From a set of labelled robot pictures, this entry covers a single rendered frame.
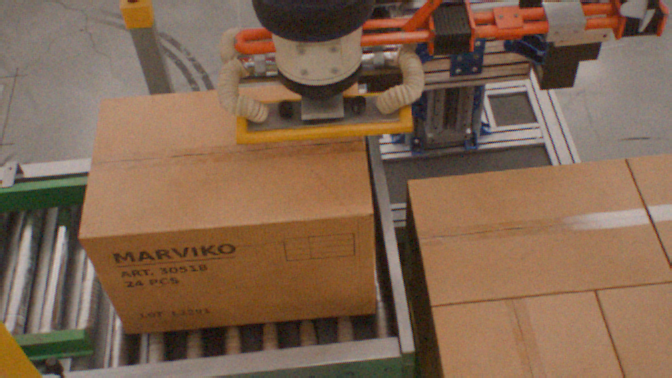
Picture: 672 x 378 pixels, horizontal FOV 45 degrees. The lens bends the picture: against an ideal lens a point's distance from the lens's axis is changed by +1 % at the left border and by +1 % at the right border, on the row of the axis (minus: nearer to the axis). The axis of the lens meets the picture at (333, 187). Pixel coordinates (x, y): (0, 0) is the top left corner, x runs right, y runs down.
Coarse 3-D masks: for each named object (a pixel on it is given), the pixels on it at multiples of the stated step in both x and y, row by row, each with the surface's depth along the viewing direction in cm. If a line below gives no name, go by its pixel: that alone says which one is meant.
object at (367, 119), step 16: (352, 96) 160; (368, 96) 159; (272, 112) 157; (288, 112) 155; (352, 112) 156; (368, 112) 156; (400, 112) 156; (240, 128) 156; (256, 128) 155; (272, 128) 155; (288, 128) 155; (304, 128) 155; (320, 128) 155; (336, 128) 154; (352, 128) 154; (368, 128) 154; (384, 128) 154; (400, 128) 154
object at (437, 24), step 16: (448, 0) 156; (432, 16) 154; (448, 16) 154; (464, 16) 154; (432, 32) 150; (448, 32) 150; (464, 32) 150; (432, 48) 153; (448, 48) 152; (464, 48) 152
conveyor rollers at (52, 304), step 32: (0, 224) 220; (32, 224) 219; (64, 224) 218; (0, 256) 215; (32, 256) 213; (64, 256) 212; (64, 288) 208; (96, 288) 206; (384, 288) 201; (96, 320) 201; (352, 320) 196; (384, 320) 195; (128, 352) 194; (160, 352) 193; (192, 352) 192; (224, 352) 192
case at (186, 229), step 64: (128, 128) 183; (192, 128) 183; (128, 192) 172; (192, 192) 171; (256, 192) 170; (320, 192) 169; (128, 256) 171; (192, 256) 172; (256, 256) 174; (320, 256) 175; (128, 320) 191; (192, 320) 193; (256, 320) 195
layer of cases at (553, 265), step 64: (448, 192) 219; (512, 192) 218; (576, 192) 216; (640, 192) 216; (448, 256) 206; (512, 256) 205; (576, 256) 204; (640, 256) 203; (448, 320) 194; (512, 320) 193; (576, 320) 193; (640, 320) 192
